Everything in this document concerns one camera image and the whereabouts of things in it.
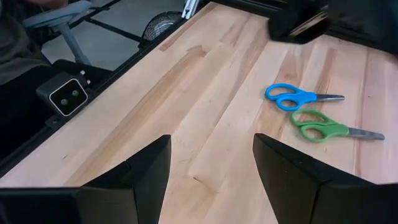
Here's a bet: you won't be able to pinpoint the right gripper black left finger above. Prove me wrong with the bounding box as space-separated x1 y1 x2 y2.
81 134 173 224

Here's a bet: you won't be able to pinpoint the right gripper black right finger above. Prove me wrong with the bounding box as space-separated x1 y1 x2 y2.
252 133 376 224

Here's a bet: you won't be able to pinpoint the green scissors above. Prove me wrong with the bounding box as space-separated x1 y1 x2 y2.
290 108 386 144

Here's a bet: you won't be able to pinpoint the blue scissors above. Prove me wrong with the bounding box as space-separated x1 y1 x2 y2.
264 83 345 112

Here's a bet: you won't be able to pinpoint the grey office chair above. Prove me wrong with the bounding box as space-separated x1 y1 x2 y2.
21 0 94 66

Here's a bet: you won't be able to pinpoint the person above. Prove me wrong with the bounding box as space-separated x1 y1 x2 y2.
0 0 71 86

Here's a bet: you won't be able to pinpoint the silver frame bracket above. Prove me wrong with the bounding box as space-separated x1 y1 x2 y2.
181 0 200 20

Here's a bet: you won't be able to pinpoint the black table-level camera box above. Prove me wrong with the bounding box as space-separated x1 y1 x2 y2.
36 70 91 118

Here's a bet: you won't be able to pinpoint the black wire mesh basket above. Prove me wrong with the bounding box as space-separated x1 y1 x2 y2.
138 11 185 50

